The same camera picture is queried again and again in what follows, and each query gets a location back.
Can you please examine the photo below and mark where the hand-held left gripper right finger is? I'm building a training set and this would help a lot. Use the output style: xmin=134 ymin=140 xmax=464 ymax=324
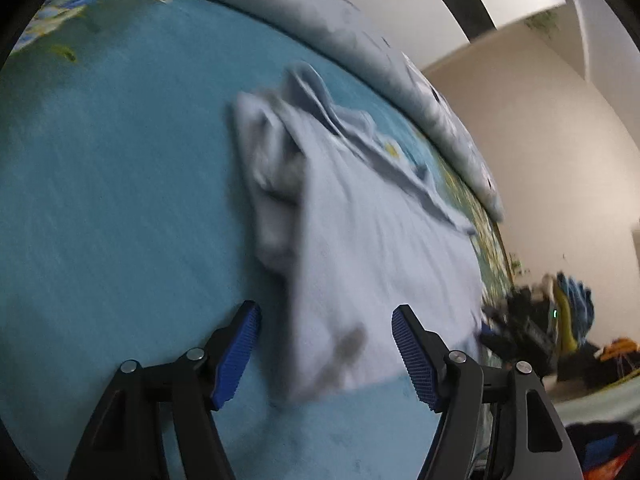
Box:
xmin=391 ymin=304 xmax=586 ymax=480

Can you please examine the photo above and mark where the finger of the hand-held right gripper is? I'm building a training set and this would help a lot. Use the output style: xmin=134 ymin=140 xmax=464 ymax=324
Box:
xmin=479 ymin=305 xmax=516 ymax=360

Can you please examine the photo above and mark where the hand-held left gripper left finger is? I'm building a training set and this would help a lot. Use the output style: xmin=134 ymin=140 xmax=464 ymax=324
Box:
xmin=65 ymin=300 xmax=263 ymax=480

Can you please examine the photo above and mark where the light blue shirt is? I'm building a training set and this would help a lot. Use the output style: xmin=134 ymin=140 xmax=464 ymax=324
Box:
xmin=230 ymin=60 xmax=487 ymax=403

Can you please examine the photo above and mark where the pile of knitted clothes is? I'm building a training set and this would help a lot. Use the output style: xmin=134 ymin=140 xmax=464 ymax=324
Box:
xmin=547 ymin=270 xmax=597 ymax=357

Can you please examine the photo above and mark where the dark cloth with orange print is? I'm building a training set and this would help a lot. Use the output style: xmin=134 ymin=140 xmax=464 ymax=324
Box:
xmin=564 ymin=420 xmax=640 ymax=480

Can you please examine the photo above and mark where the blue floral blanket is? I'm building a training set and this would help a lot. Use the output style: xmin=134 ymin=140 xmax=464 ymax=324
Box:
xmin=0 ymin=0 xmax=516 ymax=480

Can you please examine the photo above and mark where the grey-blue quilt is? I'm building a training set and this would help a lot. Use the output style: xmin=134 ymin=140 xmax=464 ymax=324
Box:
xmin=115 ymin=0 xmax=506 ymax=222

